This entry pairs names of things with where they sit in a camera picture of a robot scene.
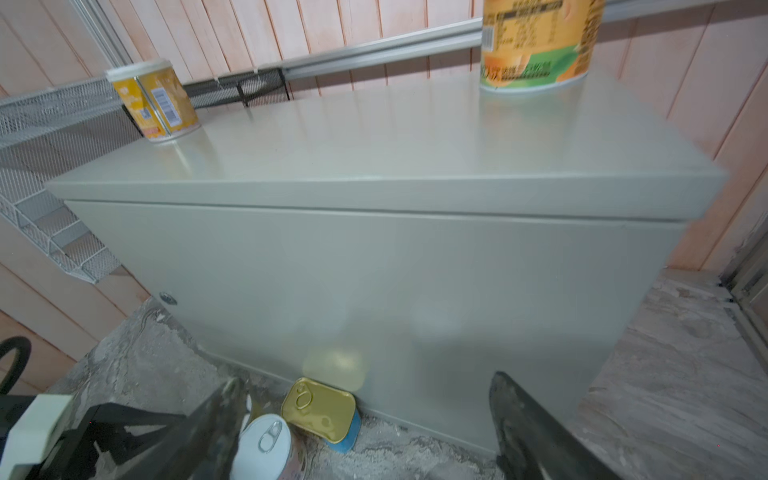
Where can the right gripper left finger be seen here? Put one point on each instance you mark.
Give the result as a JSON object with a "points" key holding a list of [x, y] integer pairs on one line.
{"points": [[204, 445]]}

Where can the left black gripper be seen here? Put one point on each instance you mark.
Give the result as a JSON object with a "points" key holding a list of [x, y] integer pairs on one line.
{"points": [[121, 431]]}

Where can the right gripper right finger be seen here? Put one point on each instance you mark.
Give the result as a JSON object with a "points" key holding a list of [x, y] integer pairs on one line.
{"points": [[532, 443]]}

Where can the yellow label can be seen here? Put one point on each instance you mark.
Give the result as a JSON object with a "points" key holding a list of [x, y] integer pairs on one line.
{"points": [[155, 99]]}

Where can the orange green label can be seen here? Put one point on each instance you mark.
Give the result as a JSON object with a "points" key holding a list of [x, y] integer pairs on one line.
{"points": [[530, 45]]}

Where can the white lid can back left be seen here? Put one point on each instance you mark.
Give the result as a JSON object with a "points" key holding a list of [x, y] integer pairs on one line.
{"points": [[269, 449]]}

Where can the gold rectangular sardine tin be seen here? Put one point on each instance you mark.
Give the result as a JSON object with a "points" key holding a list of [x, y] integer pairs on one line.
{"points": [[324, 411]]}

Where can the grey metal cabinet box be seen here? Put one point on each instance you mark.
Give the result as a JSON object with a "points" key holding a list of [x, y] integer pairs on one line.
{"points": [[405, 243]]}

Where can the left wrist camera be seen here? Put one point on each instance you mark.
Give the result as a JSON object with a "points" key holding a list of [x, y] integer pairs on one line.
{"points": [[30, 428]]}

